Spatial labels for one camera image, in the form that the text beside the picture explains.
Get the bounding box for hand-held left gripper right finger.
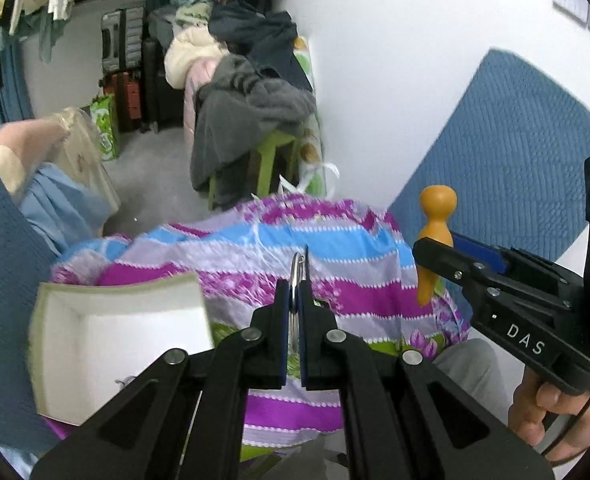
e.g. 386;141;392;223
297;280;558;480

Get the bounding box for teal hanging dress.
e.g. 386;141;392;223
0;25;34;127

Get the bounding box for silver bangle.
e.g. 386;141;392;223
288;245;311;361

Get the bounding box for red suitcase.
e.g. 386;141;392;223
106;72;144;121

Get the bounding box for pink quilt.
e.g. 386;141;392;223
182;57;226;142

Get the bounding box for dark navy clothes pile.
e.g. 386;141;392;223
207;0;312;92

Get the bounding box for orange wooden ring holder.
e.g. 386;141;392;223
417;185;459;307

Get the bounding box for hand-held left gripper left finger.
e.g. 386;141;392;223
30;280;290;480

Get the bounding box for white ribbon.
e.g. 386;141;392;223
277;159;342;198

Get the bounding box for green plastic stool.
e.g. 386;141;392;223
207;129;302;212

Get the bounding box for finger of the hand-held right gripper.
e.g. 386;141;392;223
449;231;513;276
412;236;507;311

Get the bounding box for light blue cloth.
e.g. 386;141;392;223
17;164;112;257

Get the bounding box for striped floral bed sheet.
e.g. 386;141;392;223
50;194;472;462

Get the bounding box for person's right hand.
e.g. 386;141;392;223
508;367;590;463

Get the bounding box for green shopping bag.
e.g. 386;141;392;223
90;92;122;162

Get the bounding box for beige tote bag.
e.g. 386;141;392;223
45;106;122;212

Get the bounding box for black suitcase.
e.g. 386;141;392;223
140;37;172;134

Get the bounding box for black cable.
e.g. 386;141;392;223
542;389;590;463

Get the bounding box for grey fleece blanket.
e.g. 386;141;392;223
190;54;317;193

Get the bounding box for cream comforter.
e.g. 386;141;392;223
164;27;232;89

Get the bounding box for white cardboard box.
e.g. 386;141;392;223
27;272;216;427

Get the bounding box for fruit print folded mattress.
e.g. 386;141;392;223
292;35;337;197

